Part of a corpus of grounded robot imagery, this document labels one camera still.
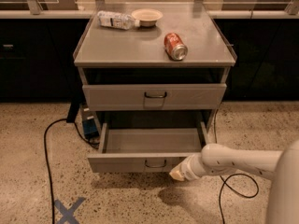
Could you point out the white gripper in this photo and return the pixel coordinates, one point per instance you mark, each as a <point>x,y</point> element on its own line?
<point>189,168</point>

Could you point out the grey drawer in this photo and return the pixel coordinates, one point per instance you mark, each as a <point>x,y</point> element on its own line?
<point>145,150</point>
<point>153,97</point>

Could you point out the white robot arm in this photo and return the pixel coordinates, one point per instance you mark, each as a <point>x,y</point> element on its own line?
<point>281,167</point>

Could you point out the grey metal drawer cabinet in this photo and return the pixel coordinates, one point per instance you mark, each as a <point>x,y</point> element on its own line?
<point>109,56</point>

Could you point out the blue power box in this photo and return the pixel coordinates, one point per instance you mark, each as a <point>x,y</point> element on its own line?
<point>88,124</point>

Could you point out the blue tape cross mark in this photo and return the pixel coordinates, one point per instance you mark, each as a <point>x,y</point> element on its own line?
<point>68,214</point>

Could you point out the red soda can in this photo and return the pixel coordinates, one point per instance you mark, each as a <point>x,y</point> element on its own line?
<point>175,47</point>

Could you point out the beige shallow bowl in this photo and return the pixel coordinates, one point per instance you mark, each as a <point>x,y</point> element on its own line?
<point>146,17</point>

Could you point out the clear plastic water bottle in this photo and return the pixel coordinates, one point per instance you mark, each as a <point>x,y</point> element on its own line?
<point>117,20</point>

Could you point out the dark counter with cabinets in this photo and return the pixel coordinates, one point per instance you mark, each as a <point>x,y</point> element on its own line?
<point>36,59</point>

